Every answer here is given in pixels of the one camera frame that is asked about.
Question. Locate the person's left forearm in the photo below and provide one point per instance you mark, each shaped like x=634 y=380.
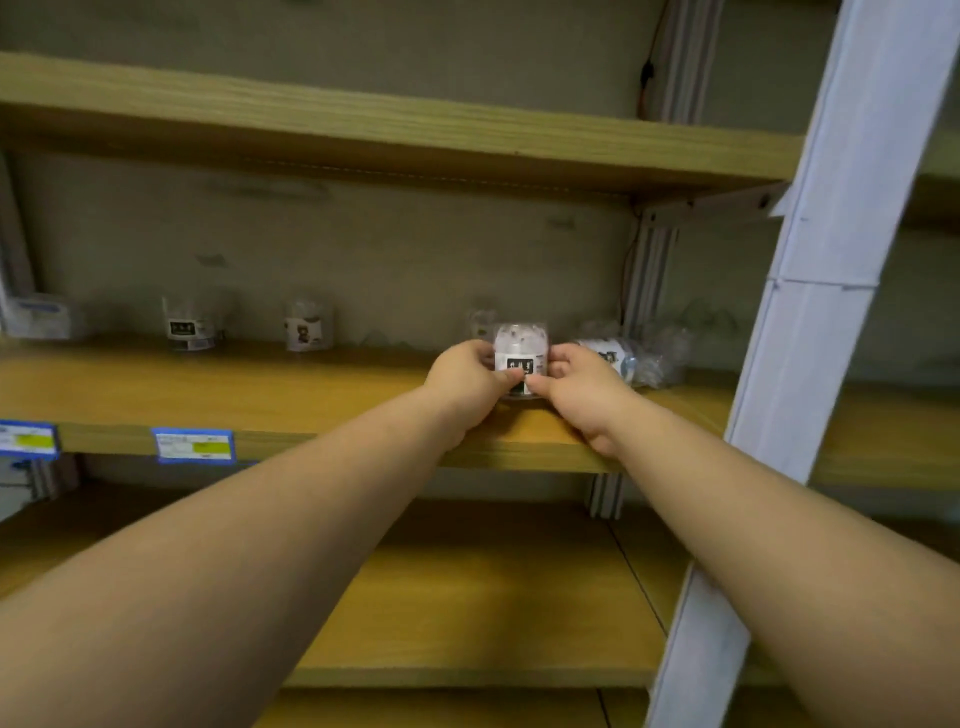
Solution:
x=210 y=570

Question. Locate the person's left hand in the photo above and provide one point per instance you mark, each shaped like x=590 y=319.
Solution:
x=465 y=390

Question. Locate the clear box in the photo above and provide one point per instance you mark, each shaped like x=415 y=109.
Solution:
x=45 y=319

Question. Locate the wooden shelf with blue labels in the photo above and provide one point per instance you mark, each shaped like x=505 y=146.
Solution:
x=225 y=390

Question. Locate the person's right forearm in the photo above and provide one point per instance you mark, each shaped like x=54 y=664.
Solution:
x=810 y=555

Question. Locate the white metal shelf bracket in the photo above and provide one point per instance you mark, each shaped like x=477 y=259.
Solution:
x=712 y=204

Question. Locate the white metal upright post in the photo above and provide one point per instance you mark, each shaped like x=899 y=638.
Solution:
x=825 y=225

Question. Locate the person's right hand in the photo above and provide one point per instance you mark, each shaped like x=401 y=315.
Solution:
x=592 y=397

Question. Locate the white slotted rack rail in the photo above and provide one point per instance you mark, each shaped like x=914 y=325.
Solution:
x=690 y=52
x=16 y=255

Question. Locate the blue framed price label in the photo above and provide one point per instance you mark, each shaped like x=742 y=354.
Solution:
x=193 y=446
x=28 y=440

